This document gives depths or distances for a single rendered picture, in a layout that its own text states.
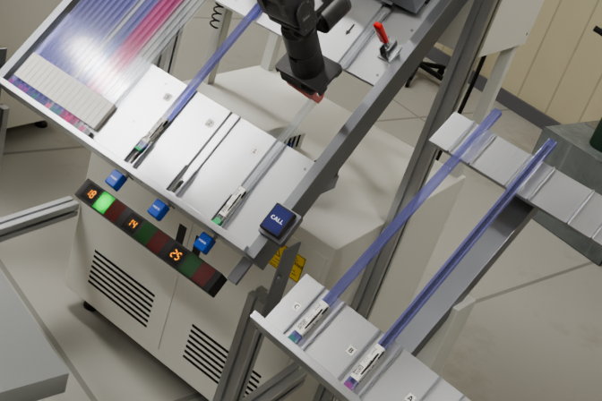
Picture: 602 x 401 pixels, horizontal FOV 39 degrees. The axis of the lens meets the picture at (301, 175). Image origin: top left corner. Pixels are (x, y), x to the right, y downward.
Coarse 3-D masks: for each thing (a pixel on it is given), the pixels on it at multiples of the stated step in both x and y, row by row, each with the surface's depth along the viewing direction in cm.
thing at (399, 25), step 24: (216, 0) 168; (240, 0) 166; (360, 0) 160; (432, 0) 157; (264, 24) 163; (336, 24) 159; (360, 24) 158; (384, 24) 157; (408, 24) 156; (336, 48) 157; (360, 48) 156; (360, 72) 154
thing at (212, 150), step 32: (128, 96) 162; (160, 96) 161; (192, 96) 159; (128, 128) 159; (192, 128) 156; (224, 128) 155; (256, 128) 153; (128, 160) 156; (160, 160) 155; (192, 160) 153; (224, 160) 152; (256, 160) 150; (288, 160) 149; (192, 192) 150; (224, 192) 149; (256, 192) 148; (288, 192) 146; (224, 224) 146; (256, 224) 145
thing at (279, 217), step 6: (276, 210) 140; (282, 210) 140; (270, 216) 140; (276, 216) 140; (282, 216) 140; (288, 216) 139; (264, 222) 140; (270, 222) 140; (276, 222) 139; (282, 222) 139; (270, 228) 139; (276, 228) 139; (276, 234) 139
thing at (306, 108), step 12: (384, 12) 157; (372, 24) 156; (360, 36) 155; (348, 48) 155; (348, 60) 154; (312, 108) 152; (300, 120) 151; (288, 132) 150; (276, 144) 150; (264, 156) 149; (264, 168) 149; (252, 180) 148; (216, 216) 146
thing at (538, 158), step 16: (544, 144) 132; (544, 160) 132; (528, 176) 130; (512, 192) 129; (496, 208) 128; (480, 224) 127; (464, 240) 126; (464, 256) 126; (448, 272) 124; (432, 288) 123; (416, 304) 123; (400, 320) 122; (384, 336) 121; (352, 384) 118
